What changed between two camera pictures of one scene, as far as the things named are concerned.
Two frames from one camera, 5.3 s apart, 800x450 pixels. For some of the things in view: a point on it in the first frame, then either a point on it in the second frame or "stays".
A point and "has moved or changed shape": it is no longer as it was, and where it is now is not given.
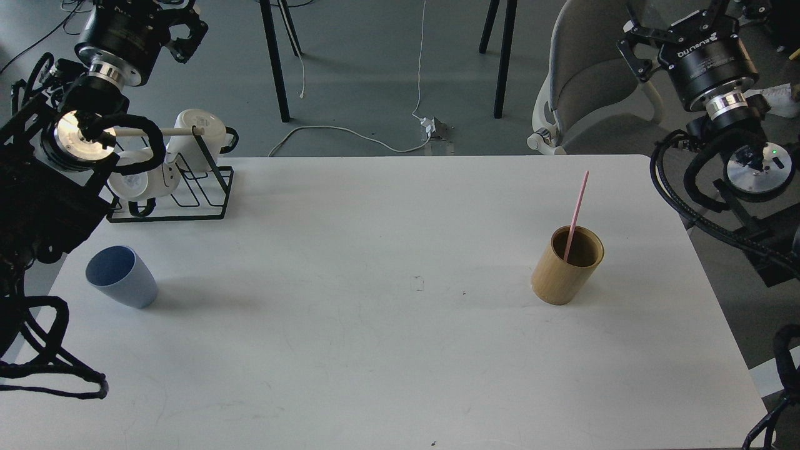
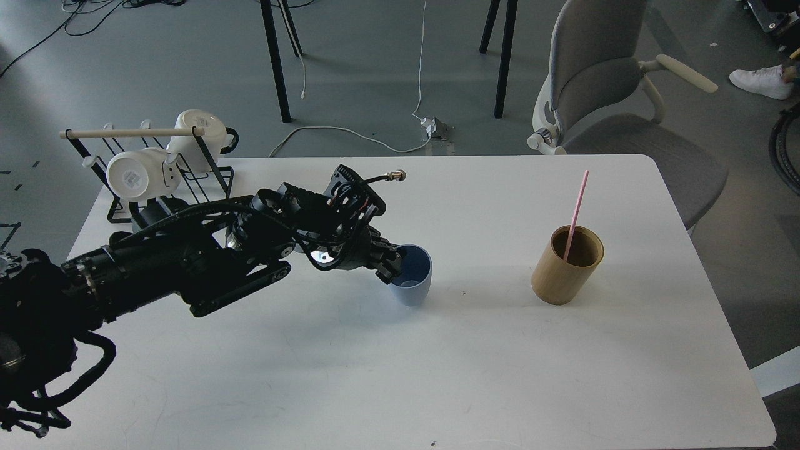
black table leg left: x=275 y=59 stays
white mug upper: x=187 y=147 stays
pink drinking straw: x=575 y=215 stays
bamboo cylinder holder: x=555 y=281 stays
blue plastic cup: x=120 y=272 has moved or changed shape
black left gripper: x=122 y=40 → x=337 y=233
